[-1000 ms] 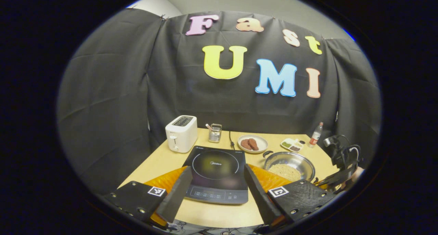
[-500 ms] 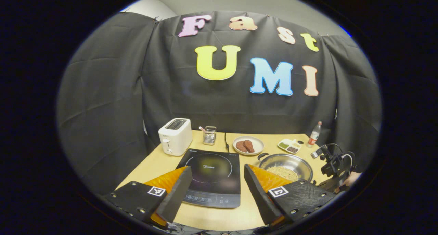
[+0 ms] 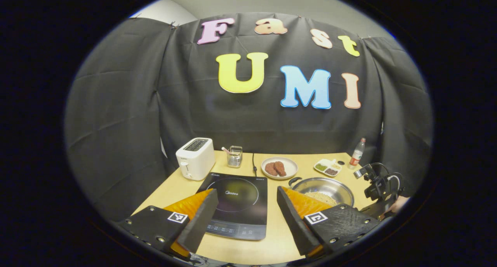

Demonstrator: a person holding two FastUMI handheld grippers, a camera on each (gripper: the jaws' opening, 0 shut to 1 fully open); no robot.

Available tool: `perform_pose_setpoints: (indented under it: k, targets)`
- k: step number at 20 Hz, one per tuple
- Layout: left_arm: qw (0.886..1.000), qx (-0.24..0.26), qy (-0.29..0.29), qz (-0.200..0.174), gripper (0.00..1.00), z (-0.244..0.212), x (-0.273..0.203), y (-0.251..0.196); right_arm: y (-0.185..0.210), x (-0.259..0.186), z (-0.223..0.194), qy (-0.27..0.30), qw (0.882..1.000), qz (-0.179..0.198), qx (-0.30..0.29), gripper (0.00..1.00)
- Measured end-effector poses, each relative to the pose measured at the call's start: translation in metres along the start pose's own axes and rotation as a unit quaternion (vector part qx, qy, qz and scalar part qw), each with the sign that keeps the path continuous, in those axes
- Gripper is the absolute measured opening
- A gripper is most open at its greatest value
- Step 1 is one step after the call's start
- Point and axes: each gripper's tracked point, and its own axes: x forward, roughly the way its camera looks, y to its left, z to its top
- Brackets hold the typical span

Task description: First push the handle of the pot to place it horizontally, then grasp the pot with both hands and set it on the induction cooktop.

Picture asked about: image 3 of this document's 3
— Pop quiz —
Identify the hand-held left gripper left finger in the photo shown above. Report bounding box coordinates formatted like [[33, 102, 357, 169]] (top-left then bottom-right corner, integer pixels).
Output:
[[116, 188, 219, 260]]

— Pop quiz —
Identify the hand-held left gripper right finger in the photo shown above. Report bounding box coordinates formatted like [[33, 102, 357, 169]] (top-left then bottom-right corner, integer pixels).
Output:
[[276, 186, 383, 258]]

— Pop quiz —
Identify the black induction cooktop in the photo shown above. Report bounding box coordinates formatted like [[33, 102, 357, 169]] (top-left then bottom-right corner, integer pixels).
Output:
[[196, 172, 268, 241]]

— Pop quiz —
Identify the steel pot with black handles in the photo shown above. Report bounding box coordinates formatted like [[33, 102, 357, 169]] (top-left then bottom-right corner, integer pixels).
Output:
[[288, 176, 355, 208]]

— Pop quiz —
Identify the pile of soybeans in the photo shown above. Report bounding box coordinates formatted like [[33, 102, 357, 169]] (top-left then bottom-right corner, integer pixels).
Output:
[[304, 191, 338, 207]]

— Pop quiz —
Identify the red label water bottle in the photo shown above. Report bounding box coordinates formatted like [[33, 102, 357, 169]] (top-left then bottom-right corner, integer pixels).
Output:
[[348, 138, 366, 170]]

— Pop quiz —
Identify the white round plate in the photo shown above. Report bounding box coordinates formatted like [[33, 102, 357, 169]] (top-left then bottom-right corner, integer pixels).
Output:
[[261, 157, 299, 180]]

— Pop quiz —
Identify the white divided bean tray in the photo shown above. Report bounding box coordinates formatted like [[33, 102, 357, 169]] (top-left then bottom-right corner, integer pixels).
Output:
[[314, 159, 342, 178]]

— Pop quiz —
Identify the white toaster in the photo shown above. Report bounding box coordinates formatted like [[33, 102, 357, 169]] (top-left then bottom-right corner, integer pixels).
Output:
[[176, 138, 216, 181]]

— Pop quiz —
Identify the metal wire holder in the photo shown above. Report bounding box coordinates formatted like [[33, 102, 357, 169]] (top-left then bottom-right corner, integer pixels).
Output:
[[222, 145, 243, 169]]

